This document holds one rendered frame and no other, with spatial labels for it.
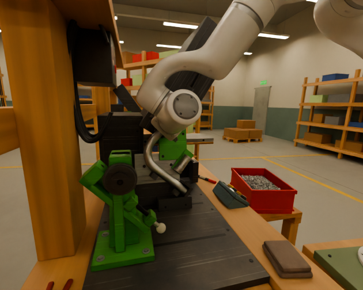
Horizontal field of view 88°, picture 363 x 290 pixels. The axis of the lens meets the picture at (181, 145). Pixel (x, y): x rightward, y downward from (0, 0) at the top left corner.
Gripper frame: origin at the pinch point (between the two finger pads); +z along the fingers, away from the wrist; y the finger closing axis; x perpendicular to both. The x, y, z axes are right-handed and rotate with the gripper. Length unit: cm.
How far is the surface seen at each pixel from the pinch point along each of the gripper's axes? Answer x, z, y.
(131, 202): 24.2, -20.3, -7.0
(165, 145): 2.4, 3.0, -5.3
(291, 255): 8, -31, -44
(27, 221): 130, 181, 36
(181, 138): -4.5, 2.5, -8.1
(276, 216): -9, 3, -65
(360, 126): -406, 233, -332
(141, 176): 17.5, 5.6, -6.8
